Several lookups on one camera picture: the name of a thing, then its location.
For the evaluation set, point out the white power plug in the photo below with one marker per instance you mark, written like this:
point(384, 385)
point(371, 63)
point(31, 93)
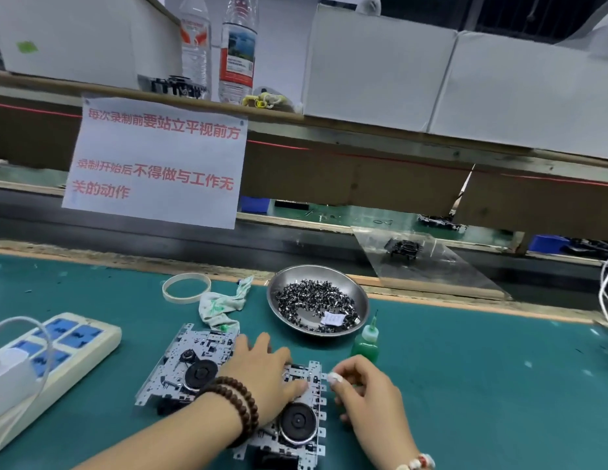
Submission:
point(8, 382)

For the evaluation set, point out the person's left hand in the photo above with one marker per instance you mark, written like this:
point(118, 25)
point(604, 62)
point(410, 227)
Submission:
point(263, 375)

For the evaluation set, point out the pile of small metal parts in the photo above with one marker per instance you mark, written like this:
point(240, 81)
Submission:
point(304, 300)

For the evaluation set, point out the person's right hand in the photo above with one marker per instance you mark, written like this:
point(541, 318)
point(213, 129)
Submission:
point(374, 414)

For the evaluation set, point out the white blue power strip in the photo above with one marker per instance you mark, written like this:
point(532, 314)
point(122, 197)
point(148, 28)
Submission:
point(74, 342)

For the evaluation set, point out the white paper sign red text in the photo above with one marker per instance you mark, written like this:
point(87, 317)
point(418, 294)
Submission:
point(152, 161)

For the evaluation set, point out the white rounded object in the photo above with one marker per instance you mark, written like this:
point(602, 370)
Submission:
point(369, 5)

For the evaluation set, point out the clear plastic bottle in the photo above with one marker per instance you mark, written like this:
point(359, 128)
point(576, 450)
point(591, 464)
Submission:
point(194, 44)

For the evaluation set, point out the dark metal device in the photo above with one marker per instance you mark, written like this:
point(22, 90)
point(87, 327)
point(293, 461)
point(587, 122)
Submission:
point(172, 88)

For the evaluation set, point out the round metal bowl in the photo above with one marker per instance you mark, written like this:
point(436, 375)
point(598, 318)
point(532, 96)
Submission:
point(284, 274)

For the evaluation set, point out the black flat box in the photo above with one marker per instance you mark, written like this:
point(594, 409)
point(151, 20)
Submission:
point(292, 205)

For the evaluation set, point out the black conveyor belt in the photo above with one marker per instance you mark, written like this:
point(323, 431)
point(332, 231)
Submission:
point(137, 230)

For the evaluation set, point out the brown cardboard panel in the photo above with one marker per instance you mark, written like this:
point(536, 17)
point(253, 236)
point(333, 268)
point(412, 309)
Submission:
point(363, 181)

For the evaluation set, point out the yellow plastic object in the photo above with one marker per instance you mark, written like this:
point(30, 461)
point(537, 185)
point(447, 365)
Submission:
point(265, 100)

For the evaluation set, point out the wooden shelf beam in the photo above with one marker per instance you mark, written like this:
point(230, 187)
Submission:
point(382, 142)

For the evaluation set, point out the person's left forearm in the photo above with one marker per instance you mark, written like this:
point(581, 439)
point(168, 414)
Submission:
point(167, 440)

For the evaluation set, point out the green glue squeeze bottle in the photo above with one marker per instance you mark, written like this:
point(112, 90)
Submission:
point(366, 342)

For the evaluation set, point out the clear plastic sheet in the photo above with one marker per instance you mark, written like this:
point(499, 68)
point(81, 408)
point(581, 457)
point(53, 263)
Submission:
point(461, 274)

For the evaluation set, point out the white green-stained cloth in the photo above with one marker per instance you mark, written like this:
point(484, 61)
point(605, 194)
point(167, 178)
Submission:
point(221, 308)

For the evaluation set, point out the bottle with orange label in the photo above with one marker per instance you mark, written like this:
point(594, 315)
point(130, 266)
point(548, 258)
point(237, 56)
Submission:
point(237, 53)

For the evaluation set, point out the white box green sticker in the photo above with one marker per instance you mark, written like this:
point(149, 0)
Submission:
point(79, 39)

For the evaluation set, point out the blue plastic bin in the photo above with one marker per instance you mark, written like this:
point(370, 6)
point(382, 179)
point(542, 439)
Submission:
point(549, 243)
point(255, 205)

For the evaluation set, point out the finished mechanisms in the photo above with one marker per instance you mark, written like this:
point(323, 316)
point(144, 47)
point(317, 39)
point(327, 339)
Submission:
point(402, 249)

